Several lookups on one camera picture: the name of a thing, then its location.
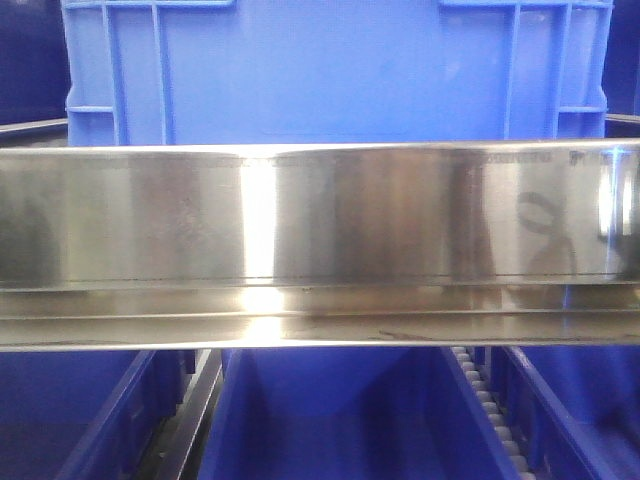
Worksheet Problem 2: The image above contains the large blue plastic bin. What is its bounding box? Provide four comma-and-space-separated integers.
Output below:
61, 1, 614, 145

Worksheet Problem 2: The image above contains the white roller track strip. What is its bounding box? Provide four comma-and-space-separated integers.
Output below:
451, 346, 536, 479

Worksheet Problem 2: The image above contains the blue bin lower centre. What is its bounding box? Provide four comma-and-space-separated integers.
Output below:
199, 347, 519, 479

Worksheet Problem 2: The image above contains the blue bin lower right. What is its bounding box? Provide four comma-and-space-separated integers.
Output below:
487, 346, 639, 479

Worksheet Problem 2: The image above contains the blue bin lower left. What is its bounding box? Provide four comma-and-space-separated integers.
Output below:
1, 350, 195, 479

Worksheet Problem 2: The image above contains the stainless steel rack front rail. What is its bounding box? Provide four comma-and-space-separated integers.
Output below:
1, 140, 639, 351

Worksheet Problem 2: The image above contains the dark steel rack divider rail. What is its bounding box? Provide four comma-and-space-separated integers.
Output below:
135, 349, 223, 479

